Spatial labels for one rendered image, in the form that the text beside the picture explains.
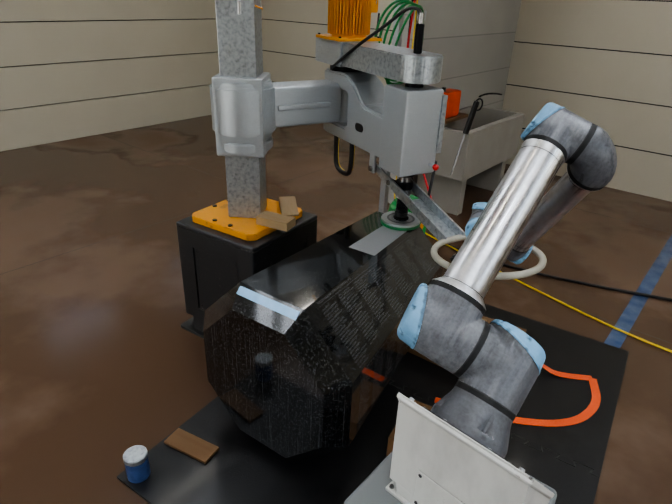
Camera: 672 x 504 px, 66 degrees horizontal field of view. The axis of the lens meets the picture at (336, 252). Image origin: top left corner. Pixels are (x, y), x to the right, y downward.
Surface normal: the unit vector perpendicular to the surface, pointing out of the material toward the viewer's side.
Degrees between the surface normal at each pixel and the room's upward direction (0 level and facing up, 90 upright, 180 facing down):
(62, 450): 0
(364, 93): 40
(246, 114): 90
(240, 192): 90
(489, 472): 90
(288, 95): 90
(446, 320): 51
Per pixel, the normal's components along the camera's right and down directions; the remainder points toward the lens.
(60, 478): 0.04, -0.89
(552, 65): -0.64, 0.33
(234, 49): -0.06, 0.45
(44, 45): 0.76, 0.32
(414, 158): 0.48, 0.41
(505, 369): -0.07, -0.20
